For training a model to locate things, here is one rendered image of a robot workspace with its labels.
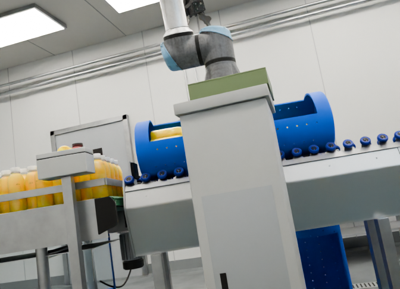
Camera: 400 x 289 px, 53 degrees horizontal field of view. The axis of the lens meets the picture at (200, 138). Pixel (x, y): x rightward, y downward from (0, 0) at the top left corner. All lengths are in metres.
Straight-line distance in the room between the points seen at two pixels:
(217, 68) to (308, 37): 4.12
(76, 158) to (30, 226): 0.37
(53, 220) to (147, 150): 0.48
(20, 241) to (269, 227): 1.05
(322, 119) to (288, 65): 3.64
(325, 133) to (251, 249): 0.72
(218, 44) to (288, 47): 4.04
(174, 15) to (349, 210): 1.08
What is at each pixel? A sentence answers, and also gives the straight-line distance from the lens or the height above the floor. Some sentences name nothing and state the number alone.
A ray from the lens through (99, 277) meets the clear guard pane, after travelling 2.26.
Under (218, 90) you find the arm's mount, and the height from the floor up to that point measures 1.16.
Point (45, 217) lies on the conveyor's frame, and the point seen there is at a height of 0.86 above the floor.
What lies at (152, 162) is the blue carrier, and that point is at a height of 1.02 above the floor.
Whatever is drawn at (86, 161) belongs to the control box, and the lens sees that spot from 1.62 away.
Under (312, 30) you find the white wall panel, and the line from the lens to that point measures 5.55.
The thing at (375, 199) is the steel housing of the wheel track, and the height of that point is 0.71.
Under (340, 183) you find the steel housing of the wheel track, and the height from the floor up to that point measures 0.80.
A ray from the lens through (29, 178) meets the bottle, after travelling 1.91.
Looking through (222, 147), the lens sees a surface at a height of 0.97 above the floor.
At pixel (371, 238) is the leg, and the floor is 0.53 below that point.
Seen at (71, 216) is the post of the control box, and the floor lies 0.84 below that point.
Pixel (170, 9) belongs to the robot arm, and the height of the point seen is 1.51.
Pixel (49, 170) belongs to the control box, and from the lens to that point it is 1.68.
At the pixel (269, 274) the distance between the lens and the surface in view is 1.30.
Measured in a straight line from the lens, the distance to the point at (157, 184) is 1.77.
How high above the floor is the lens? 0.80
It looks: 9 degrees up
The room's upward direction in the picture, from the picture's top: 9 degrees counter-clockwise
